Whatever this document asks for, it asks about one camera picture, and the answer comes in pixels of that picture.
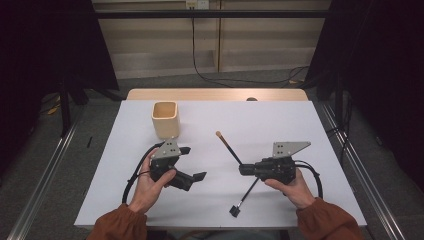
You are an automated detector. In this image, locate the cream ceramic cup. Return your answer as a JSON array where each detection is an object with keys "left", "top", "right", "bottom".
[{"left": 151, "top": 100, "right": 181, "bottom": 140}]

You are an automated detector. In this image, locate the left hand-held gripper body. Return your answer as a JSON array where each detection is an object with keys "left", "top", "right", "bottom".
[{"left": 148, "top": 138, "right": 183, "bottom": 184}]

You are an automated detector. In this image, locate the black curtain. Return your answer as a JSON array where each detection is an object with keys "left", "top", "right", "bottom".
[
  {"left": 0, "top": 0, "right": 119, "bottom": 174},
  {"left": 306, "top": 0, "right": 424, "bottom": 181}
]

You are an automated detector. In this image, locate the white power outlet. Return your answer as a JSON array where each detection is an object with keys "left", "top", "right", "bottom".
[{"left": 185, "top": 0, "right": 210, "bottom": 10}]

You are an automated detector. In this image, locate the black power cable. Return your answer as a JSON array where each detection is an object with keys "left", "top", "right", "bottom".
[{"left": 190, "top": 8, "right": 309, "bottom": 86}]

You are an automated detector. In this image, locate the person's left hand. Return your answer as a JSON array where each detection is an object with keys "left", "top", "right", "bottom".
[{"left": 128, "top": 148, "right": 178, "bottom": 214}]

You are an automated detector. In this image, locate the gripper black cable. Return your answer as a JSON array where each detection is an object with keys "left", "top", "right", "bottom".
[
  {"left": 121, "top": 141, "right": 166, "bottom": 205},
  {"left": 294, "top": 159, "right": 324, "bottom": 200}
]

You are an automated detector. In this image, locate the person's right hand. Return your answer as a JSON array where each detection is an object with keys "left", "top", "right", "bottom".
[{"left": 264, "top": 168, "right": 316, "bottom": 210}]

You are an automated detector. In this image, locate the thin black makeup brush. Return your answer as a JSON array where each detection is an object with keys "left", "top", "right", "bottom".
[{"left": 229, "top": 177, "right": 260, "bottom": 218}]

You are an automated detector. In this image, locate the long background desk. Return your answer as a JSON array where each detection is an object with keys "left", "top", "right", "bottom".
[{"left": 94, "top": 9, "right": 331, "bottom": 20}]

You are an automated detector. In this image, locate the white table sheet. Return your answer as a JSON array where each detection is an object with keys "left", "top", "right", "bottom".
[{"left": 73, "top": 99, "right": 368, "bottom": 231}]

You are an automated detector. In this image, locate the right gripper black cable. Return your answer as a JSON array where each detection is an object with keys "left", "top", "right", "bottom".
[{"left": 294, "top": 159, "right": 324, "bottom": 200}]

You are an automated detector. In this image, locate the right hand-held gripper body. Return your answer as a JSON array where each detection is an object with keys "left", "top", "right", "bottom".
[{"left": 254, "top": 140, "right": 313, "bottom": 185}]

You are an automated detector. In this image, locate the wooden table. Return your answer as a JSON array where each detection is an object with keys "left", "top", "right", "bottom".
[{"left": 125, "top": 87, "right": 309, "bottom": 102}]

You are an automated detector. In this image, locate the metal floor rail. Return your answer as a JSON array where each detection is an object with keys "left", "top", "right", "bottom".
[
  {"left": 321, "top": 103, "right": 406, "bottom": 240},
  {"left": 6, "top": 113, "right": 84, "bottom": 240}
]

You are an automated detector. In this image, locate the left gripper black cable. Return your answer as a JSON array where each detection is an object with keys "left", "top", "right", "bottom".
[{"left": 121, "top": 141, "right": 166, "bottom": 205}]

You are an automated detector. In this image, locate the makeup brush with gold ferrule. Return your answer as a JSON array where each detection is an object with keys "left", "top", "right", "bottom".
[{"left": 215, "top": 130, "right": 244, "bottom": 166}]

